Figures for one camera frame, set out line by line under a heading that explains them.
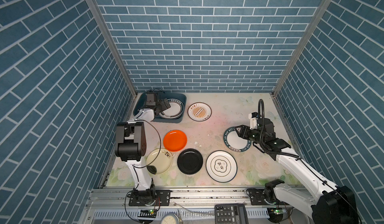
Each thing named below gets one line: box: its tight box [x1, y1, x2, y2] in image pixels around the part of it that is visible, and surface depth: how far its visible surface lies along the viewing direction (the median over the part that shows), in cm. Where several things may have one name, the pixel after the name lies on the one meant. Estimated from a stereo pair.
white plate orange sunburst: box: [187, 102, 212, 122], surface depth 110 cm
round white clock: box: [160, 213, 180, 224], surface depth 66 cm
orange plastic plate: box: [163, 129, 188, 152], surface depth 97 cm
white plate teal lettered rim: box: [223, 127, 252, 153], surface depth 93 cm
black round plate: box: [177, 148, 204, 175], surface depth 88 cm
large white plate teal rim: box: [159, 98, 185, 119], surface depth 110 cm
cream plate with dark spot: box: [145, 148, 173, 175], surface depth 87 cm
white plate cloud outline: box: [205, 150, 238, 183], surface depth 85 cm
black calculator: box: [214, 203, 249, 224], surface depth 69 cm
